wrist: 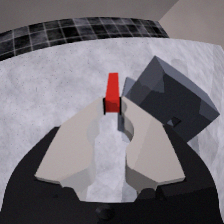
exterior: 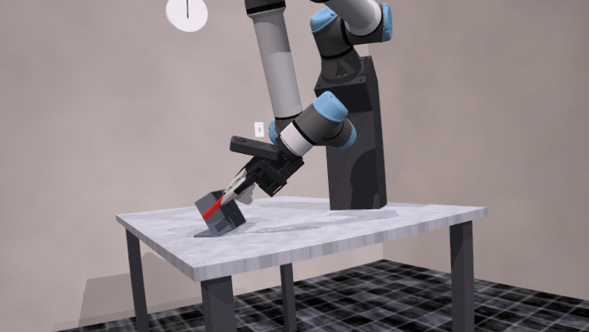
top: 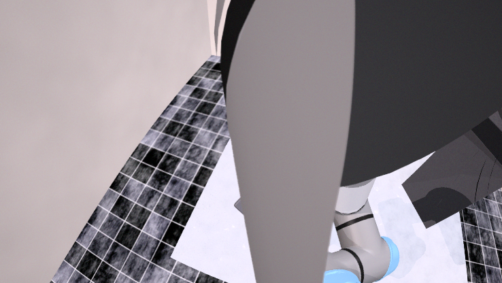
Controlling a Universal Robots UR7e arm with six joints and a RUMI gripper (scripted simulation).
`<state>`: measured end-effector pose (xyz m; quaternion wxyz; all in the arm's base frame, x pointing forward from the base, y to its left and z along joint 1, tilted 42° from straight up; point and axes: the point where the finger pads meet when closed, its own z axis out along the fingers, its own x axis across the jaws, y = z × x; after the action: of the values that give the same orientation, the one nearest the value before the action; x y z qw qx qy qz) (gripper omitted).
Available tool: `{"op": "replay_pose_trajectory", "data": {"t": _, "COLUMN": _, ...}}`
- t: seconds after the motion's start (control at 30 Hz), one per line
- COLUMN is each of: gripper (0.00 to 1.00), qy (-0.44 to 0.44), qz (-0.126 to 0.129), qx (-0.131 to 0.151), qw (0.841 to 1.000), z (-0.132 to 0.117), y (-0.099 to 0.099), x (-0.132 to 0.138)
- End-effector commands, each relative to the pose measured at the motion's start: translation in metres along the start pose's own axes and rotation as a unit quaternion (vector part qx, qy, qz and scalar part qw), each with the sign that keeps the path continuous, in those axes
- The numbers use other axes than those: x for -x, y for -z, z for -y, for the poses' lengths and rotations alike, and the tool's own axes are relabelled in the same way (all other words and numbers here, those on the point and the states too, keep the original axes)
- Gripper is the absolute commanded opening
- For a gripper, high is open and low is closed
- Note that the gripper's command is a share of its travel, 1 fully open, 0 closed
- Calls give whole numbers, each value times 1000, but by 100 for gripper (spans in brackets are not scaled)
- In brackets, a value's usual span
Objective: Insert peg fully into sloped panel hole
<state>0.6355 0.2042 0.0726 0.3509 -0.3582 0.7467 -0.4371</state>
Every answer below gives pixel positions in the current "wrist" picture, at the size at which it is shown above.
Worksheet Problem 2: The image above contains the dark grey panel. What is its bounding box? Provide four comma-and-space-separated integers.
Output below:
122, 55, 220, 143

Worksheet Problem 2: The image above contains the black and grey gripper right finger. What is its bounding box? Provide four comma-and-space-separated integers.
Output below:
119, 96, 224, 224

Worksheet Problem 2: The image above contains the red rectangular peg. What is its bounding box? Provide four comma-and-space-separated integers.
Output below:
105, 73, 120, 112

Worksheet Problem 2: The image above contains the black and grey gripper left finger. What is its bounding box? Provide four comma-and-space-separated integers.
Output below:
0, 96, 106, 224

